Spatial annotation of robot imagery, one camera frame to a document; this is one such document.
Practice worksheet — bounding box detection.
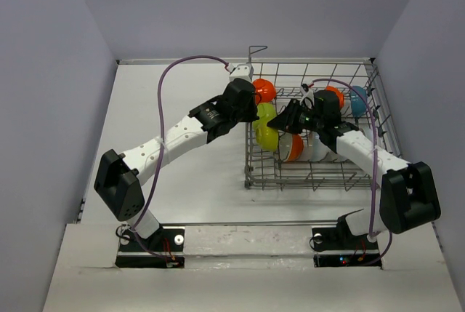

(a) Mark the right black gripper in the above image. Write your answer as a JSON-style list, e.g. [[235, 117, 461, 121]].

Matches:
[[270, 100, 324, 135]]

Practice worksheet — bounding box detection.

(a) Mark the lime green square bowl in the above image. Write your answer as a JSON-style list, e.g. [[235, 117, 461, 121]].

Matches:
[[251, 103, 277, 130]]

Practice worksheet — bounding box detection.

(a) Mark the yellow striped bowl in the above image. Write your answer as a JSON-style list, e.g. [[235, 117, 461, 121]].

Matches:
[[278, 133, 304, 162]]

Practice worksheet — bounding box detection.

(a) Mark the small orange bowl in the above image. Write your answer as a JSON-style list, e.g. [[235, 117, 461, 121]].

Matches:
[[325, 86, 344, 110]]

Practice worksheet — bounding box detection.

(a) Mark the blue bowl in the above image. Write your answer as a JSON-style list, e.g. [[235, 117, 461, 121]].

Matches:
[[350, 86, 368, 119]]

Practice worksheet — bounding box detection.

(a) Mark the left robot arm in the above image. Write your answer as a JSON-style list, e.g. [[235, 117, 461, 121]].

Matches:
[[94, 78, 258, 252]]

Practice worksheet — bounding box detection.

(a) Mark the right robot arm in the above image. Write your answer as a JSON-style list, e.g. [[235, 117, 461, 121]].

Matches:
[[267, 90, 441, 248]]

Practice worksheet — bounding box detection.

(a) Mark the grey wire dish rack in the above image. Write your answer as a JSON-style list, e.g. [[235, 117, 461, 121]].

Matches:
[[245, 46, 403, 191]]

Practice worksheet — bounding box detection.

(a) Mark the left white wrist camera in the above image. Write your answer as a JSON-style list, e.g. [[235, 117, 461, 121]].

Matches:
[[225, 63, 254, 82]]

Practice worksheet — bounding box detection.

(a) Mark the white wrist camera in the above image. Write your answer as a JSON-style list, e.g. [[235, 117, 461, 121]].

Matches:
[[300, 82, 315, 101], [225, 63, 254, 82]]

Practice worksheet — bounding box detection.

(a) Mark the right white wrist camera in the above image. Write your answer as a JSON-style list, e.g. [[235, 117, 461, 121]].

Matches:
[[300, 82, 315, 101]]

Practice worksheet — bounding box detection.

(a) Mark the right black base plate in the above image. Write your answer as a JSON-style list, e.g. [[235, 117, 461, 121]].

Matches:
[[309, 209, 382, 268]]

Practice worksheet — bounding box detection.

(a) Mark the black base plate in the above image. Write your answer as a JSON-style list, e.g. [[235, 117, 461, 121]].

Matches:
[[309, 209, 382, 268], [115, 225, 185, 269]]

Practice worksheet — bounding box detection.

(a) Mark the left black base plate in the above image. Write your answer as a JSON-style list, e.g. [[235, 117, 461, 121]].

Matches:
[[115, 225, 185, 269]]

